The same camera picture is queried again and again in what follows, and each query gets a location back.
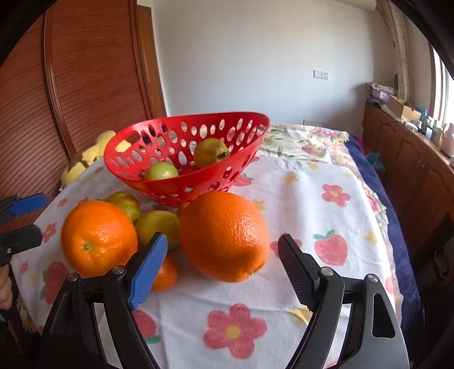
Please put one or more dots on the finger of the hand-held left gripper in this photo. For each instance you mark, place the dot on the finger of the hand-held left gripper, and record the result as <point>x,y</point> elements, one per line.
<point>28,205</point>
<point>21,237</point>

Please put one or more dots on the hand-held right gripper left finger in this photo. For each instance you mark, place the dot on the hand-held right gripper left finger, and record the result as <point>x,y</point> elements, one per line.
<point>149,273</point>

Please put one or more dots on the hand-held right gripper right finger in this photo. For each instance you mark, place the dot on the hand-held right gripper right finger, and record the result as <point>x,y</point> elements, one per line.
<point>298,273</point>

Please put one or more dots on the green round fruit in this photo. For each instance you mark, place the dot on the green round fruit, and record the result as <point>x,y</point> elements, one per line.
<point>158,227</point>
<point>161,172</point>
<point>124,205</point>

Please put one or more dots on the large round orange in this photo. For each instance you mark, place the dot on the large round orange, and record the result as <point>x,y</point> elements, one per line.
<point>95,234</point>

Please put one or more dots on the large oval orange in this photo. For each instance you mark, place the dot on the large oval orange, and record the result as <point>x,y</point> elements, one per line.
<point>223,236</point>

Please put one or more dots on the yellow-green pear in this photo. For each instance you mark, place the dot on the yellow-green pear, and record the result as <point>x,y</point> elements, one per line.
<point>209,152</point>

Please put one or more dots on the red perforated plastic basket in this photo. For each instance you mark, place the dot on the red perforated plastic basket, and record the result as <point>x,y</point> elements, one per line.
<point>212,124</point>

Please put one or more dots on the person's left hand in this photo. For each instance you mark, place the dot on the person's left hand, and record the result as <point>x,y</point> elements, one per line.
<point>3,289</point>

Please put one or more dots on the white floral towel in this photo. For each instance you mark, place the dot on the white floral towel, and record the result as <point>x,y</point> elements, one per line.
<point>291,202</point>

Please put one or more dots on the yellow plush toy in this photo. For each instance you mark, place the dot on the yellow plush toy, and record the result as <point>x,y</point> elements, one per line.
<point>88,156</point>

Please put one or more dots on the dark blue blanket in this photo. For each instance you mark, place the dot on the dark blue blanket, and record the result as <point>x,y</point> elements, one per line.
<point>369,177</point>

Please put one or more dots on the floral bedsheet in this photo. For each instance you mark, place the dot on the floral bedsheet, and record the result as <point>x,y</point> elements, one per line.
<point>294,142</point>

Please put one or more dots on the teal cloth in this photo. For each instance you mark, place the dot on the teal cloth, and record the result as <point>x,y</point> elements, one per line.
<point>376,159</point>

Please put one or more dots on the wooden slatted wardrobe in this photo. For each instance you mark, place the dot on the wooden slatted wardrobe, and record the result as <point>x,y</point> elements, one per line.
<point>88,71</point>

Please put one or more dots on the wooden cabinet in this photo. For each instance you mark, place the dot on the wooden cabinet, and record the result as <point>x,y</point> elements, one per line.
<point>408,159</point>

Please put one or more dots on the cardboard box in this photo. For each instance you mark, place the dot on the cardboard box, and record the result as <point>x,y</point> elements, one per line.
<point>404,110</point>

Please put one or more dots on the pile of folded cloths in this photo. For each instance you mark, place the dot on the pile of folded cloths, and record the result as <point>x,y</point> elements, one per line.
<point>381,92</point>

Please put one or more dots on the patterned curtain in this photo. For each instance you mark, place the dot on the patterned curtain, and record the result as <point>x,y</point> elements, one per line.
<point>400,53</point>

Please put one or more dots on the white wall switch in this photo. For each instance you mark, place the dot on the white wall switch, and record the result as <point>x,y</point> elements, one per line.
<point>321,74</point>

